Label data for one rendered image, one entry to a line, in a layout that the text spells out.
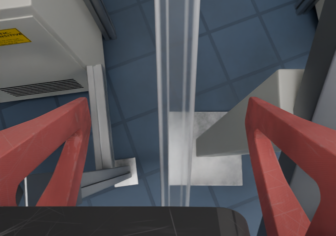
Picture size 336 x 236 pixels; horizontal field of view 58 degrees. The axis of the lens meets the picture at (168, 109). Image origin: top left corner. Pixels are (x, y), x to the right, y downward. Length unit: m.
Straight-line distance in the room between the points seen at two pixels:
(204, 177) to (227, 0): 0.65
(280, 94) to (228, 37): 0.92
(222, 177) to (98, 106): 0.50
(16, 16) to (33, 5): 0.04
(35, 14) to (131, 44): 0.62
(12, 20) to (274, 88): 0.45
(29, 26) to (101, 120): 0.28
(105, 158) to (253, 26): 0.74
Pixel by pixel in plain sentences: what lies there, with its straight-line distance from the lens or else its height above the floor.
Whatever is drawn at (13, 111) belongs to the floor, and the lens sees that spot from 1.21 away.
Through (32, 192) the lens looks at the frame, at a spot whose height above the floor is 0.75.
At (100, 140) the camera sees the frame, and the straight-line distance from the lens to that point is 0.76.
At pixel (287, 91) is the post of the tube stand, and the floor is 0.83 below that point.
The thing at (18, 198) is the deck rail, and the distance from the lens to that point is 0.41.
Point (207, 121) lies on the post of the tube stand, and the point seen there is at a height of 0.01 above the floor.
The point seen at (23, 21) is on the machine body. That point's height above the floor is 0.58.
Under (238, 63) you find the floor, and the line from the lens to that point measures 1.13.
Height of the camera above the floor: 1.05
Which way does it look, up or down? 81 degrees down
